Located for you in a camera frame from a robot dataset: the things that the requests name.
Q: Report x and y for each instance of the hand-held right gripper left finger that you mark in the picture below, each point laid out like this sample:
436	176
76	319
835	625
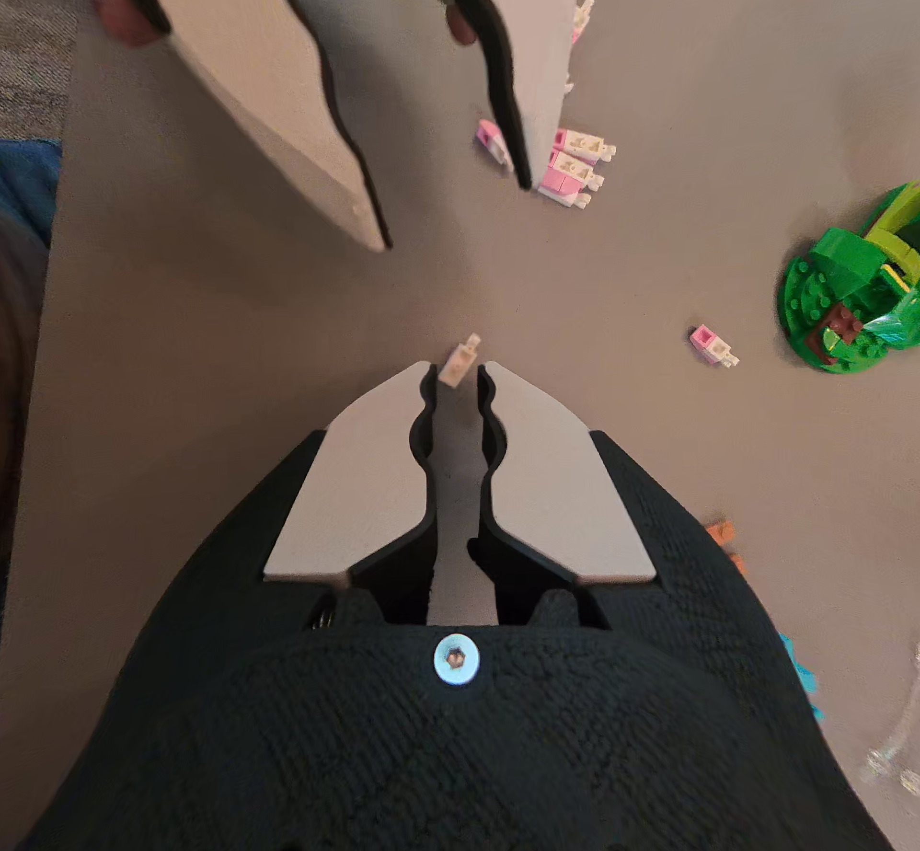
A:
345	484

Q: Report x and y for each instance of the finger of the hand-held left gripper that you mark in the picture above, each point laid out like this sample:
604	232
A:
535	17
244	67

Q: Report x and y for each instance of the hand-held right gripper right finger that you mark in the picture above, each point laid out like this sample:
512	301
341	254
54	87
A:
557	484

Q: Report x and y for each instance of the small pink white lego piece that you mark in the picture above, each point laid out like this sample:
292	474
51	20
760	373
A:
458	364

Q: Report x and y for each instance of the pink white lego assembly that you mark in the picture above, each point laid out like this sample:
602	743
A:
575	168

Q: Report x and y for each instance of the orange lego piece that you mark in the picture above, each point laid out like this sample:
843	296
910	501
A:
721	532
739	564

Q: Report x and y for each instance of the blue lego piece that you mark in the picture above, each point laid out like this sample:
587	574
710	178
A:
801	678

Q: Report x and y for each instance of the green lego assembly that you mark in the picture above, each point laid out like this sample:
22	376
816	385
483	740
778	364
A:
848	290

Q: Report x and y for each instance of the person's left hand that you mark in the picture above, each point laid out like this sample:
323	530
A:
126	17

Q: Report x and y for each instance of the grey rug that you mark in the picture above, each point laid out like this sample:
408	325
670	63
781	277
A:
36	31

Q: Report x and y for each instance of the blue cloth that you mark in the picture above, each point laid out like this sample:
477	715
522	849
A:
29	182

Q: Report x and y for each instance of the dark cloth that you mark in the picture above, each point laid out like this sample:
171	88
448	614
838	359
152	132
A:
14	362

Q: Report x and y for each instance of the clear plastic bag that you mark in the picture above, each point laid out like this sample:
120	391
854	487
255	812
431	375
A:
898	757

